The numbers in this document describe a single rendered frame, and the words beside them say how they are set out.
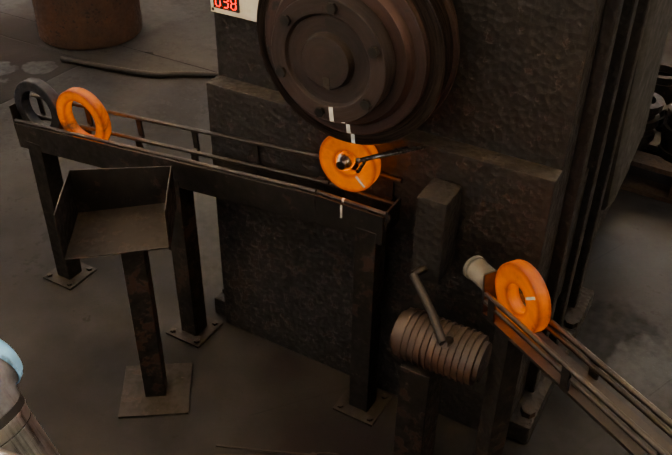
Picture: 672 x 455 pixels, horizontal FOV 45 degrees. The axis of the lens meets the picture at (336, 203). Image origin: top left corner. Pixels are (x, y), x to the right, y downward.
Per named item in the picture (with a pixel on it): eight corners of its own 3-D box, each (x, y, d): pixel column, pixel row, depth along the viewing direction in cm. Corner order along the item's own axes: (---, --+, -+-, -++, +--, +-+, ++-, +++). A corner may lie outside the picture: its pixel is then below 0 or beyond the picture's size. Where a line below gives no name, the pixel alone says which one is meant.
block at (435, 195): (426, 252, 206) (434, 173, 193) (455, 262, 203) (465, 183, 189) (408, 275, 199) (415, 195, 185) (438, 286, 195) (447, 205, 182)
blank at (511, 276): (518, 329, 178) (506, 333, 177) (500, 261, 179) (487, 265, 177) (560, 331, 163) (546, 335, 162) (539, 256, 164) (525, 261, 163)
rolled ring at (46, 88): (49, 86, 237) (57, 81, 240) (7, 78, 246) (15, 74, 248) (65, 141, 247) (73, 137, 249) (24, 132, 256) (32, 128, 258)
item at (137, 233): (109, 368, 248) (68, 169, 207) (195, 363, 250) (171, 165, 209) (99, 420, 231) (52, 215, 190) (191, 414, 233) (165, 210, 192)
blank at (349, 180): (314, 145, 201) (307, 151, 198) (354, 117, 190) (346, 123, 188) (352, 195, 202) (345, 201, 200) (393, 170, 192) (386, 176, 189)
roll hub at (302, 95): (392, -6, 159) (398, 122, 174) (275, -16, 172) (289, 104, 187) (379, 3, 155) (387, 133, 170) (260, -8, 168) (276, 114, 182)
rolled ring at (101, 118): (101, 159, 242) (109, 154, 244) (105, 110, 230) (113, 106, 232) (55, 129, 246) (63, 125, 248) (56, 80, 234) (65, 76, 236)
